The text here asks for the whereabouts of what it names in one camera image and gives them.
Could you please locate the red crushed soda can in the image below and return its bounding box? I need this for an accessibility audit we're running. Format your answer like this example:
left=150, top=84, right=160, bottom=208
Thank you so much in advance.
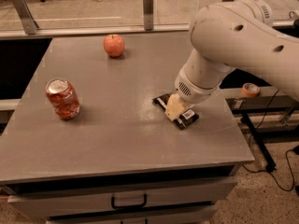
left=46, top=78, right=80, bottom=119

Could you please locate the grey upper drawer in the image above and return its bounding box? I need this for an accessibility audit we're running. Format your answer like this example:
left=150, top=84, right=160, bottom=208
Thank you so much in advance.
left=8, top=176, right=236, bottom=217

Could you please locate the red apple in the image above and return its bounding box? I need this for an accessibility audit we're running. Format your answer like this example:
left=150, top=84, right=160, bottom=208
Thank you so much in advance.
left=103, top=34, right=125, bottom=58

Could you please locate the black upper drawer handle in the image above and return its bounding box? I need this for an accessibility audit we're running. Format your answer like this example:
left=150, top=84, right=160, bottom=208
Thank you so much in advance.
left=110, top=194, right=148, bottom=210

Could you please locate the black chocolate bar wrapper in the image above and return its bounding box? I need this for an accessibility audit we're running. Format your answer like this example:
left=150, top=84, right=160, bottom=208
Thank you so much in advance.
left=152, top=93, right=199, bottom=130

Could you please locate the orange tape roll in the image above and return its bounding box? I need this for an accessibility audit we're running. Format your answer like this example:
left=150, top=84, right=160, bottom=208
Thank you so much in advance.
left=241, top=83, right=260, bottom=98

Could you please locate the grey lower drawer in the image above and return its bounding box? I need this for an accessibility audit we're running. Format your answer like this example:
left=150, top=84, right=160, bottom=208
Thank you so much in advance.
left=46, top=205, right=217, bottom=224

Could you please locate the grey drawer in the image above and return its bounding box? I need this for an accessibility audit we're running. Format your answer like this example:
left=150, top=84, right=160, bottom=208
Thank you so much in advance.
left=8, top=176, right=236, bottom=217
left=46, top=205, right=217, bottom=224

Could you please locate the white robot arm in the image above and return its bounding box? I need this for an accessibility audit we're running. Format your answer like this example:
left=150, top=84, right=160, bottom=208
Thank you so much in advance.
left=165, top=0, right=299, bottom=120

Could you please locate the black floor cable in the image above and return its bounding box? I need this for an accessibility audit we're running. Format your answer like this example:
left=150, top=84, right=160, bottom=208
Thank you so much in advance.
left=242, top=89, right=299, bottom=192

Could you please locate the middle metal railing bracket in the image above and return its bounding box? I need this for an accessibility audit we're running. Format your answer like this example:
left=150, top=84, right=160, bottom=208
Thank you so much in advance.
left=143, top=0, right=154, bottom=31

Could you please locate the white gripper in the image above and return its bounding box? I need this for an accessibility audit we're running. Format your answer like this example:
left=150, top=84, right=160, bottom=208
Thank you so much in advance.
left=164, top=69, right=219, bottom=121

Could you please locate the black table leg frame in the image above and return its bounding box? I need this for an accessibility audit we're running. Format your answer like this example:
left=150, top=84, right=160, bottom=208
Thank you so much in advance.
left=241, top=112, right=276, bottom=174

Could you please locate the left metal railing bracket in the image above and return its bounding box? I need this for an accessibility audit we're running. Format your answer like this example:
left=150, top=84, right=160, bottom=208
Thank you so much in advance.
left=11, top=0, right=39, bottom=35

